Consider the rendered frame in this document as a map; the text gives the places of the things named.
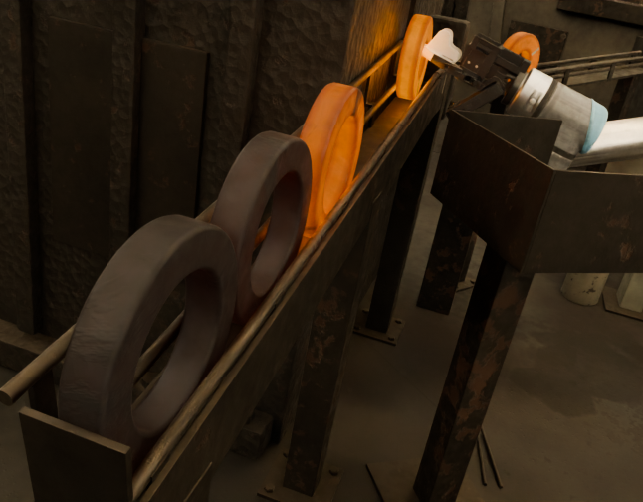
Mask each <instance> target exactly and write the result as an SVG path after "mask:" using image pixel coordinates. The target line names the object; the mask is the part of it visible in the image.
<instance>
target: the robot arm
mask: <svg viewBox="0 0 643 502"><path fill-rule="evenodd" d="M483 37H484V38H486V39H488V40H490V41H492V42H494V43H496V44H495V45H493V44H491V43H490V42H488V41H486V40H485V39H483ZM422 55H423V56H424V57H425V58H427V59H428V60H430V61H431V62H432V63H434V64H435V65H437V66H438V67H440V68H441V69H443V70H444V71H446V72H448V73H450V74H452V75H453V76H455V77H456V78H457V79H458V80H460V81H462V82H464V83H465V84H468V85H470V86H472V87H476V88H477V90H478V91H476V92H475V93H473V94H471V95H470V96H468V97H467V98H465V99H464V100H462V101H460V100H459V101H457V102H455V103H453V104H452V105H450V106H449V107H448V110H447V111H446V113H445V115H446V116H447V118H448V119H449V116H450V112H451V110H459V111H470V112H472V111H474V110H476V109H478V108H479V107H481V106H483V105H485V104H486V103H488V102H490V101H492V100H493V99H495V98H497V97H499V96H500V95H502V94H503V93H504V92H506V93H505V95H504V96H503V98H502V100H501V103H502V104H504V105H507V104H509V105H508V107H507V112H508V113H509V114H511V115H513V116H522V117H533V118H544V119H554V120H562V124H561V127H560V130H559V133H558V136H557V139H556V142H555V145H554V148H553V151H552V154H551V157H550V160H549V163H548V166H550V167H552V168H553V169H559V170H567V169H568V168H570V167H578V166H585V165H593V164H600V163H607V162H615V161H623V160H631V159H638V158H643V117H639V118H632V119H624V120H617V121H610V122H607V118H608V111H607V109H606V107H604V106H602V105H601V104H599V103H597V102H596V101H595V100H594V99H593V98H591V99H590V98H588V97H587V96H585V95H583V94H581V93H579V92H577V91H575V90H574V89H572V88H570V87H568V86H566V85H564V84H563V83H561V82H559V81H557V80H555V79H554V78H552V77H550V76H549V75H547V74H545V73H543V72H541V71H539V70H537V69H536V68H531V69H530V71H529V72H528V73H527V69H528V67H529V66H530V64H531V61H529V60H528V59H526V58H524V57H522V56H520V55H518V54H517V53H515V52H513V51H511V50H509V49H507V48H505V47H504V45H502V44H500V43H498V42H496V41H495V40H493V39H491V38H489V37H487V36H485V35H483V34H482V33H480V32H479V34H478V35H475V36H474V38H473V40H472V42H471V43H470V44H468V46H467V48H466V50H465V52H464V53H463V55H464V57H463V58H462V60H461V61H460V60H459V59H460V58H461V56H462V52H461V50H460V49H459V48H458V47H456V46H454V44H453V31H452V30H450V29H448V28H445V29H443V30H441V31H439V32H438V34H437V35H436V36H435V37H434V38H433V39H432V40H431V41H430V43H429V44H428V45H427V44H425V45H424V48H423V52H422ZM505 77H508V78H510V81H509V82H508V79H505Z"/></svg>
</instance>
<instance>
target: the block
mask: <svg viewBox="0 0 643 502"><path fill-rule="evenodd" d="M431 17H432V19H433V34H432V39H433V38H434V37H435V36H436V35H437V34H438V32H439V31H441V30H443V29H445V28H448V29H450V30H452V31H453V44H454V46H456V47H458V48H459V49H460V50H461V52H462V56H461V58H460V59H459V60H460V61H461V60H462V58H463V53H464V50H465V46H466V42H467V38H468V34H469V30H470V22H468V21H467V20H462V19H457V18H452V17H446V16H441V15H432V16H431ZM456 82H457V78H456V77H455V76H453V75H452V76H451V80H450V84H449V88H448V92H447V97H446V101H445V105H444V109H443V113H442V117H441V120H443V119H444V118H445V116H446V115H445V113H446V111H447V110H448V107H449V105H450V101H451V100H452V98H453V94H454V90H455V86H456Z"/></svg>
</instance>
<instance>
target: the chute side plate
mask: <svg viewBox="0 0 643 502"><path fill-rule="evenodd" d="M446 75H447V76H446ZM451 76H452V74H450V73H448V72H445V73H444V74H443V75H442V76H441V77H440V78H439V79H438V80H437V82H436V83H435V84H434V86H433V87H432V89H431V90H430V91H429V93H428V94H427V96H426V97H425V98H424V100H423V101H422V103H421V104H420V105H419V107H418V108H417V110H416V112H415V113H414V114H413V115H412V117H411V118H410V120H409V121H408V122H407V124H406V125H405V127H404V128H403V129H402V131H401V132H400V134H399V135H398V137H397V138H396V139H395V141H394V142H393V144H392V145H391V146H390V148H389V149H388V151H387V153H386V154H385V155H384V156H383V158H382V159H381V161H380V162H379V163H378V165H377V166H376V167H375V168H374V169H373V171H372V172H371V174H370V175H369V177H368V178H367V179H366V181H365V182H364V184H363V185H362V186H361V188H360V189H359V191H358V192H357V193H356V195H355V196H354V198H353V199H352V201H351V202H350V203H349V205H348V207H347V208H346V210H345V211H344V213H343V214H342V215H341V216H340V217H339V219H338V220H337V222H336V223H335V225H334V226H333V228H332V230H331V231H330V233H329V234H328V235H327V237H326V238H325V240H324V241H323V242H322V244H321V246H320V247H319V249H318V250H317V251H316V253H315V254H314V256H313V257H312V258H311V260H310V261H309V263H308V264H307V265H306V267H305V268H304V270H303V271H302V273H301V274H300V275H299V277H298V278H297V280H296V281H295V282H294V284H293V285H292V287H291V288H290V290H289V291H288V292H287V294H286V295H285V297H284V299H283V300H282V302H281V303H280V305H279V306H278V307H277V309H276V310H275V311H274V312H273V314H272V315H271V316H270V318H269V319H268V321H267V322H266V323H265V325H264V326H263V328H262V329H261V330H260V332H259V333H258V335H257V336H256V338H255V339H254V340H253V342H252V343H251V345H250V346H249V347H248V349H247V350H246V352H245V353H244V354H243V356H242V357H241V359H239V361H238V362H237V363H236V365H235V366H234V368H233V369H232V370H231V372H230V373H229V375H228V376H227V378H226V379H225V380H224V382H223V383H222V385H221V386H220V387H219V389H218V390H217V392H216V393H215V394H214V396H213V397H212V399H211V400H210V402H209V403H208V404H207V406H206V407H205V409H204V410H203V411H202V413H201V414H200V416H199V417H198V418H197V420H196V421H195V423H194V424H193V426H192V427H191V428H190V430H189V431H188V433H187V434H186V435H185V437H184V438H183V440H182V441H181V442H180V444H179V445H178V447H177V448H176V450H175V451H174V452H173V454H172V455H171V457H170V459H169V461H168V462H167V464H166V465H165V466H164V468H163V469H162V471H161V472H160V473H159V475H158V476H157V478H156V479H155V481H154V482H153V483H152V484H151V485H150V486H149V488H148V489H147V491H146V492H145V493H144V495H143V496H142V498H141V499H140V500H139V502H183V501H184V500H185V498H186V497H187V496H188V494H189V493H190V491H191V490H192V488H193V487H194V486H195V484H196V483H197V481H198V480H199V478H200V477H201V476H202V474H203V473H204V471H205V470H206V468H207V467H208V465H209V464H210V463H211V462H212V463H213V466H212V475H211V479H212V477H213V475H214V474H215V472H216V471H217V469H218V467H219V466H220V464H221V462H222V461H223V459H224V458H225V456H226V454H227V453H228V451H229V449H230V448H231V446H232V444H233V443H234V441H235V440H236V438H237V436H238V435H239V433H240V431H241V430H242V428H243V426H244V425H245V423H246V422H247V420H248V418H249V417H250V415H251V413H252V412H253V410H254V408H255V407H256V405H257V404H258V402H259V400H260V399H261V397H262V395H263V394H264V392H265V391H266V389H267V387H268V386H269V384H270V382H271V381H272V379H273V377H274V376H275V374H276V373H277V371H278V369H279V368H280V366H281V364H282V363H283V361H284V359H285V358H286V356H287V355H288V353H289V351H290V350H291V348H292V346H293V345H294V343H295V342H296V340H297V338H298V337H299V335H300V333H301V332H302V330H303V328H304V327H305V325H306V324H307V322H308V320H309V319H310V317H311V315H312V314H313V312H314V310H315V309H316V307H317V306H318V304H319V302H320V301H321V299H322V297H323V295H324V293H325V292H326V290H327V289H328V287H329V285H330V284H331V282H332V280H333V279H334V277H335V276H336V274H337V272H338V271H339V269H340V267H341V266H342V264H343V262H344V261H345V259H346V258H347V256H348V254H349V253H350V251H351V249H352V248H353V246H354V244H355V243H356V241H357V240H358V238H359V236H360V235H361V233H362V231H363V230H364V228H365V227H366V225H367V223H368V222H369V218H370V213H371V208H372V203H373V201H374V200H375V199H376V197H377V196H378V195H379V194H380V192H381V191H382V192H383V193H382V198H381V200H382V199H383V197H384V195H385V194H386V192H387V191H388V189H389V187H390V186H391V184H392V182H393V181H394V179H395V177H396V176H397V174H398V173H399V171H400V169H401V168H402V166H403V164H404V163H405V161H406V160H407V158H408V156H409V155H410V153H411V151H412V150H413V148H414V146H415V145H416V143H417V142H418V140H419V138H420V137H421V135H422V133H423V132H424V130H425V128H426V127H427V126H428V125H429V123H430V121H431V120H432V118H433V117H434V116H435V115H436V113H437V112H438V111H439V110H440V107H441V103H442V99H443V96H444V94H445V93H446V92H448V88H449V84H450V80H451ZM445 78H446V80H445ZM444 82H445V85H444ZM443 87H444V89H443ZM442 91H443V93H442Z"/></svg>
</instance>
